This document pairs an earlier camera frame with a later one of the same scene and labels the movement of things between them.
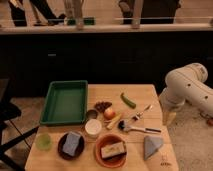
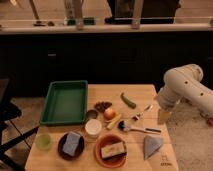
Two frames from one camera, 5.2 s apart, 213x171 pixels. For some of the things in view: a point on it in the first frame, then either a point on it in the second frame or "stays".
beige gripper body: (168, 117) to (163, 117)
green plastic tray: (65, 104) stays
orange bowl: (107, 140) stays
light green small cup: (44, 142) stays
